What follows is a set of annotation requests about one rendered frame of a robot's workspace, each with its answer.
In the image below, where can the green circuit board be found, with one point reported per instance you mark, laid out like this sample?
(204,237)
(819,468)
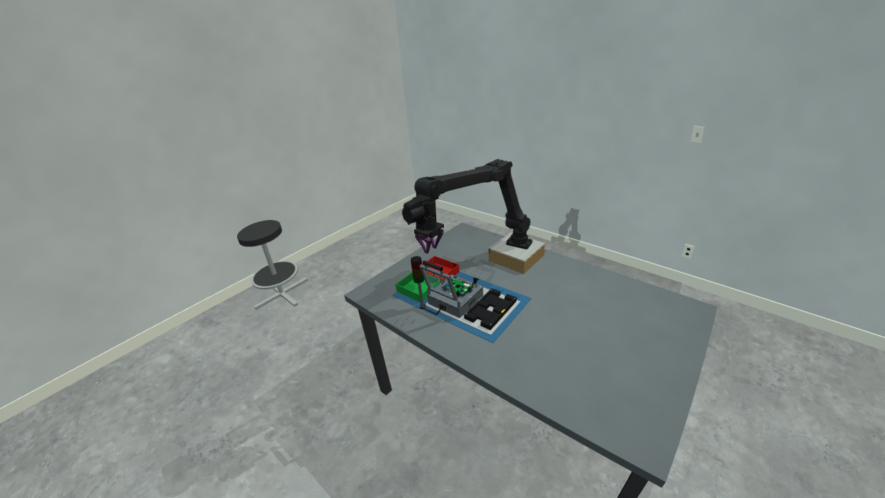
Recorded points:
(460,286)

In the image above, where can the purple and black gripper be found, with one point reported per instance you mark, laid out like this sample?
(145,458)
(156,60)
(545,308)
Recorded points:
(431,229)

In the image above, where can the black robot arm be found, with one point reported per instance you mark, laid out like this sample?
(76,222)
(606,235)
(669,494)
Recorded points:
(428,190)

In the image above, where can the red bin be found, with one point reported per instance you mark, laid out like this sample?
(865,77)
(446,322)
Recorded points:
(449,267)

